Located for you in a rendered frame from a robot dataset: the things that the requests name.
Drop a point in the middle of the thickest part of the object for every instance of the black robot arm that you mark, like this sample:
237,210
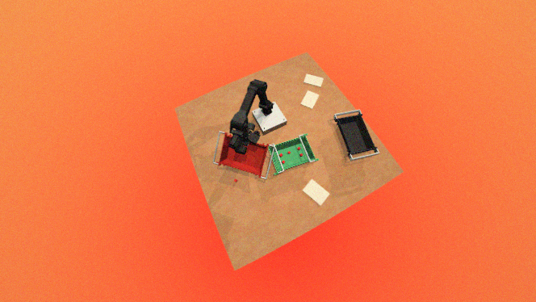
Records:
239,121

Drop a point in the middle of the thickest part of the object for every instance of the green plastic tray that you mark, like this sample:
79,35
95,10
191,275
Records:
294,158

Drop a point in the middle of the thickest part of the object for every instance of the cream flat rectangular pad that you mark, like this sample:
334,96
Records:
309,99
316,192
313,80

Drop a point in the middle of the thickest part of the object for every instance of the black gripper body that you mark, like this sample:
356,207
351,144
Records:
242,149

